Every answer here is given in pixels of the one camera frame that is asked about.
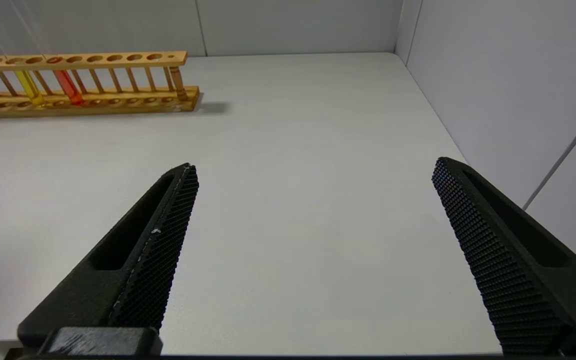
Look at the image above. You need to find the test tube with red liquid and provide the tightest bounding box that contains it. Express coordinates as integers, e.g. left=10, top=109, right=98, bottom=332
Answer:
left=10, top=0, right=85, bottom=107

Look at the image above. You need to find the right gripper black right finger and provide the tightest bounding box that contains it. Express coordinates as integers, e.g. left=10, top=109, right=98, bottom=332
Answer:
left=431, top=156, right=576, bottom=356

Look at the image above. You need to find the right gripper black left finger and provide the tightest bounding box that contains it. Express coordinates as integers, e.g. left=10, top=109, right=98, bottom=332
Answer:
left=17, top=162, right=200, bottom=347

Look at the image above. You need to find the test tube with yellow liquid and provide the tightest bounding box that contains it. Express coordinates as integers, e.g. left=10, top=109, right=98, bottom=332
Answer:
left=0, top=0, right=47, bottom=109

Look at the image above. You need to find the wooden test tube rack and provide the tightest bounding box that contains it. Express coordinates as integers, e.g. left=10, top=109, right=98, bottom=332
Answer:
left=0, top=50, right=200, bottom=119

